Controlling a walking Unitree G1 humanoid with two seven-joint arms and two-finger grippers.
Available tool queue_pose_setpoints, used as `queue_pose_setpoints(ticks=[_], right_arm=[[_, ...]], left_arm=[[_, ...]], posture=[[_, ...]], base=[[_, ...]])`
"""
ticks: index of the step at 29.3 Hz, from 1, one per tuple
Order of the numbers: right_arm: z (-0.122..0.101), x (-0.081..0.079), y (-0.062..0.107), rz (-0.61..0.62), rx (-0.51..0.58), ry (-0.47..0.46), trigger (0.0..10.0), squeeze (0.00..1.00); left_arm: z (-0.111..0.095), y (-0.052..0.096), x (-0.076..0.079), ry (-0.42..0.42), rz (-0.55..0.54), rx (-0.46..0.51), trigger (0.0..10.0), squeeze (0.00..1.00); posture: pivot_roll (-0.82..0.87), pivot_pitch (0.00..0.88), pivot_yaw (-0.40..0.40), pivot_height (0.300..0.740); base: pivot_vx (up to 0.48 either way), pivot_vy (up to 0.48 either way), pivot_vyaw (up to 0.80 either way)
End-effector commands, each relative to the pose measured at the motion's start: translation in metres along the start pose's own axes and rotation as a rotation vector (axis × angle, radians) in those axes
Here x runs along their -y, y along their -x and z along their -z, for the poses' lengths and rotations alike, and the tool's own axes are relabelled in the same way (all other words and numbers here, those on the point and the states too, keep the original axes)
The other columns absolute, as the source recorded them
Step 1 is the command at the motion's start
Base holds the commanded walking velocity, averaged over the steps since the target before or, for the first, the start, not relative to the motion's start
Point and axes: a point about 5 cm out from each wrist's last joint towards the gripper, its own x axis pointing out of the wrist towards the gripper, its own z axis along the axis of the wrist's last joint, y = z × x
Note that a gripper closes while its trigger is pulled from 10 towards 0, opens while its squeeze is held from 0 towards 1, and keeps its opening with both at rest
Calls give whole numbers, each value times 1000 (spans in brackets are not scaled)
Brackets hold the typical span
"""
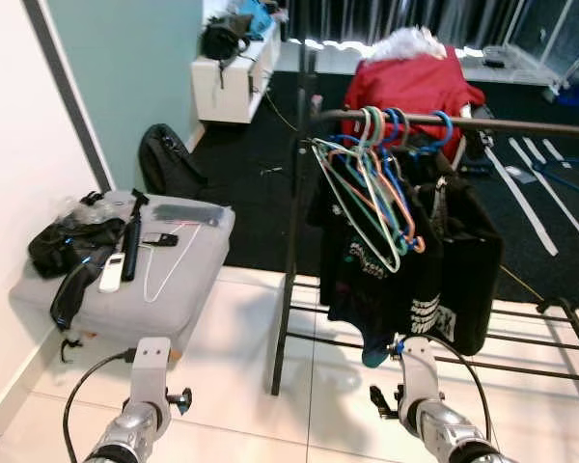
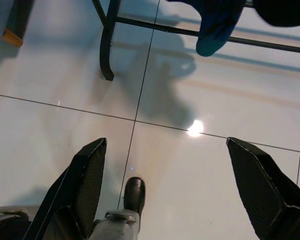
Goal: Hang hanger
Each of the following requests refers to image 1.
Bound black printed hanging t-shirt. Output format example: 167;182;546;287
307;145;447;369

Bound white fluffy cloth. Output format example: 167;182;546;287
365;26;452;62

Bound thin black wall trim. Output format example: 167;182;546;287
22;0;114;192

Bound black fabric bag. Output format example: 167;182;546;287
27;214;128;281

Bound black pouch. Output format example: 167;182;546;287
199;13;259;65

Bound thin white cord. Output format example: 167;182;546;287
141;220;206;306

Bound white remote control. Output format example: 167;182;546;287
97;252;126;294

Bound black fabric strap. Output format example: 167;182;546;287
50;253;112;332

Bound clear plastic bag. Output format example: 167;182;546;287
60;190;112;229

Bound plain black hanging garment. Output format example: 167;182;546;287
429;174;505;358

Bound grey padded ottoman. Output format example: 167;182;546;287
8;190;236;356

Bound small black phone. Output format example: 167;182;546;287
142;231;180;248

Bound black metal clothes rack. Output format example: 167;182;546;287
270;41;579;397

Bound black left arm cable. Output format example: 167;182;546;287
62;349;138;463

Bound pale green plastic hanger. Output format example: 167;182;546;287
311;106;408;275

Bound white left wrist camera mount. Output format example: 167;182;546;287
130;337;173;411

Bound blue cloth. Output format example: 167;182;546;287
236;0;277;38

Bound red cloth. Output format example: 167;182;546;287
342;45;486;163

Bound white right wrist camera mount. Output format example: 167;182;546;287
396;336;441;404

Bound orange plastic hanger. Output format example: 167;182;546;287
362;108;427;255

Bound black stick-shaped device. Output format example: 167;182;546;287
121;189;151;284

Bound white low cabinet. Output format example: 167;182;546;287
190;17;283;125

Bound flat grey tray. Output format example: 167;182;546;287
151;199;225;229

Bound dark rug white stripes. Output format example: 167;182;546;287
186;69;579;312

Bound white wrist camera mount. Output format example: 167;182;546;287
396;336;441;404
130;337;173;411

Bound dark window curtain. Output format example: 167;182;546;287
283;0;579;49

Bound black backpack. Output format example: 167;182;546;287
137;123;211;201

